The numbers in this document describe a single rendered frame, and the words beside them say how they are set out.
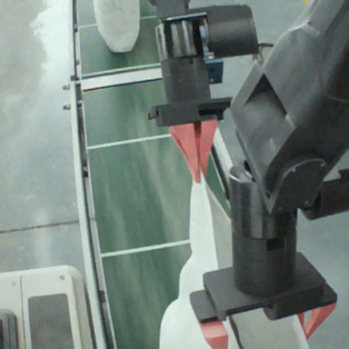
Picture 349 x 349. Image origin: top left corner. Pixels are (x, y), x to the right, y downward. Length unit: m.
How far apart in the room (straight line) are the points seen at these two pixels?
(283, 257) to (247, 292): 0.04
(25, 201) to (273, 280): 1.64
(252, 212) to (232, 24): 0.28
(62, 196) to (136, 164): 0.54
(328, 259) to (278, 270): 1.41
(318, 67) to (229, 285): 0.22
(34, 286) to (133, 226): 0.36
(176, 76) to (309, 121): 0.31
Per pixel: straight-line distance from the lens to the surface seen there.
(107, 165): 1.47
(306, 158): 0.29
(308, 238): 1.82
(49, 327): 1.34
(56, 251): 1.77
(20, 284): 1.43
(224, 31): 0.56
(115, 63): 1.90
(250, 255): 0.37
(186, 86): 0.55
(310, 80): 0.26
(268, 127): 0.29
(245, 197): 0.35
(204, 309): 0.41
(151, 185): 1.41
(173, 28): 0.56
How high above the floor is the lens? 1.46
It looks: 49 degrees down
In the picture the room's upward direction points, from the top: straight up
